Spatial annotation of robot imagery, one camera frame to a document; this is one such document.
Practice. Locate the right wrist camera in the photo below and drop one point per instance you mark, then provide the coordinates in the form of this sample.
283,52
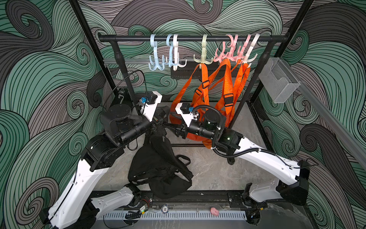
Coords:
185,110

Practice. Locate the white slotted cable duct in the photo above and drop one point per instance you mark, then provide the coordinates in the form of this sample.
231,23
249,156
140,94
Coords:
193,215

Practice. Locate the front poker chip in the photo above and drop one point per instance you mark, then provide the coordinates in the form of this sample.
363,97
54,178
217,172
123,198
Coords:
164,209

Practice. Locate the black hard case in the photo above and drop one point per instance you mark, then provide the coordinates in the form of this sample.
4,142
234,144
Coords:
123,97

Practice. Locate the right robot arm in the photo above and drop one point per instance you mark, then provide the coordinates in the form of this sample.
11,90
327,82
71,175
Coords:
291,177

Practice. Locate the white hook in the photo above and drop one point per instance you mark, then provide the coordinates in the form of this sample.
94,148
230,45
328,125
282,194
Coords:
176,63
247,59

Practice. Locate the pale green hook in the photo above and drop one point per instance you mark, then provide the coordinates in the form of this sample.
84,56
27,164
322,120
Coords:
203,61

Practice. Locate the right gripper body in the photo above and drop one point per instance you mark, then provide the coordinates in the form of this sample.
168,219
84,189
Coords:
183,131

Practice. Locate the black bag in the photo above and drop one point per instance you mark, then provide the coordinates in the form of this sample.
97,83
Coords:
171,186
157,162

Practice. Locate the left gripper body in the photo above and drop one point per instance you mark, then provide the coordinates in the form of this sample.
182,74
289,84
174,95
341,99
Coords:
156,122

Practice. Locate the pink hook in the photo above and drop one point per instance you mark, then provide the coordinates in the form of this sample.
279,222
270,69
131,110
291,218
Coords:
240,52
233,41
219,57

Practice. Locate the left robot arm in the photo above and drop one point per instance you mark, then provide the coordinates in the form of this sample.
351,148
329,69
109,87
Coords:
75,209

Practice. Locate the white hook left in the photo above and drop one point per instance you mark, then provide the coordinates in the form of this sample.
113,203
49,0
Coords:
176,63

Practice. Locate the clear mesh wall bin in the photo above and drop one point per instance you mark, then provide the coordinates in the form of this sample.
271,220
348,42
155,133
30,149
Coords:
279,80

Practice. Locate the black clothes rack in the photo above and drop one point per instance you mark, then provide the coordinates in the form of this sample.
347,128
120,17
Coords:
272,40

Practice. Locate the light blue hook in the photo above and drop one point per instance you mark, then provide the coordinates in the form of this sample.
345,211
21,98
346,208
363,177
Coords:
155,64
169,57

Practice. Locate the aluminium wall rail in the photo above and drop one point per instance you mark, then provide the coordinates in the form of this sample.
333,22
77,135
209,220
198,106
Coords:
338,105

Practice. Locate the pink small object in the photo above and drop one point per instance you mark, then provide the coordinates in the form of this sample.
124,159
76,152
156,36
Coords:
214,211

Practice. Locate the orange backpack bag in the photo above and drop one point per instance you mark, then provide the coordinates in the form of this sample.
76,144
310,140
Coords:
228,86

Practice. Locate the white hook rightmost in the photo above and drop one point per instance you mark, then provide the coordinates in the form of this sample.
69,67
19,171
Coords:
247,59

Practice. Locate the light blue hook leftmost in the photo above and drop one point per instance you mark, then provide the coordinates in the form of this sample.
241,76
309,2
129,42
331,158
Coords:
155,64

